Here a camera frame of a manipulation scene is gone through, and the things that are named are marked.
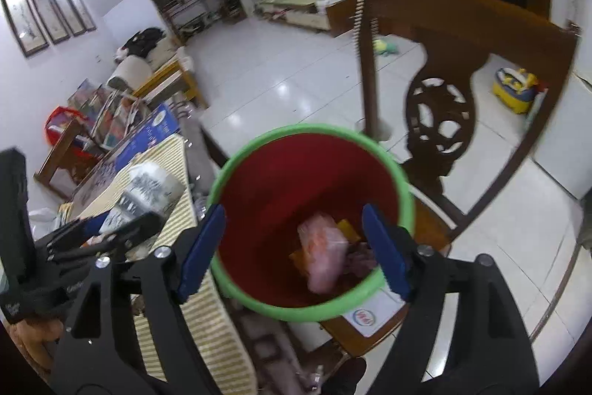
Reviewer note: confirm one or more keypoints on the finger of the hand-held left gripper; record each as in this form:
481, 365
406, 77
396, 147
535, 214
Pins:
99, 223
134, 227

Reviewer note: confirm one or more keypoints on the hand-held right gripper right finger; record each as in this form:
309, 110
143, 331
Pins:
384, 254

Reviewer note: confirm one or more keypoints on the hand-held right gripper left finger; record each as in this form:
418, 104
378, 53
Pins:
203, 251

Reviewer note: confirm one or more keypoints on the clear plastic bottle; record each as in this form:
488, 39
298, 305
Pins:
148, 186

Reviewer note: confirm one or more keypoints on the pink orange snack wrapper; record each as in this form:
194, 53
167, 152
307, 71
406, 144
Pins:
323, 251

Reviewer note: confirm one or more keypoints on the red bin with green rim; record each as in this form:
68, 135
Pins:
277, 191

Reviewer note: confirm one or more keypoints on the yellow packet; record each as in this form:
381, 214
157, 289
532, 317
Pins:
348, 230

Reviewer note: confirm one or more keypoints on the white card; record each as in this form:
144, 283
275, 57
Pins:
372, 314

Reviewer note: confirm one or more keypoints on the yellow striped mat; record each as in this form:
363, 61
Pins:
208, 330

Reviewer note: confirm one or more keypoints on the blue book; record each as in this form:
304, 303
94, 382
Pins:
152, 131

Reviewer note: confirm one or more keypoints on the red bag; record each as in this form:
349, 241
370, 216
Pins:
58, 122

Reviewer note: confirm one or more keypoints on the magazine rack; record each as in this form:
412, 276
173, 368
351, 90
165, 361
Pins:
111, 112

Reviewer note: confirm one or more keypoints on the brown plush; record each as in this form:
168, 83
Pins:
32, 344

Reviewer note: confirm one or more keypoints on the beige sofa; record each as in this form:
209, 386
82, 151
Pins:
134, 70

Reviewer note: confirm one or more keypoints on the black clothes pile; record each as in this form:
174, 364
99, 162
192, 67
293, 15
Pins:
143, 41

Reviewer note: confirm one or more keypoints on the green plush toy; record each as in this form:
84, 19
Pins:
385, 47

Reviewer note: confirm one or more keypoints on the yellow baby toy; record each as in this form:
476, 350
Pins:
513, 92

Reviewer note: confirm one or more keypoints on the television cabinet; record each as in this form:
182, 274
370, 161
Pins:
300, 8

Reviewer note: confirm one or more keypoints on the carved wooden chair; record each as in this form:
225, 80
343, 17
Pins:
462, 6

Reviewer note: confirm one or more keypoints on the framed wall picture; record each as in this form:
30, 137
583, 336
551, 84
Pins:
23, 20
50, 15
81, 10
68, 12

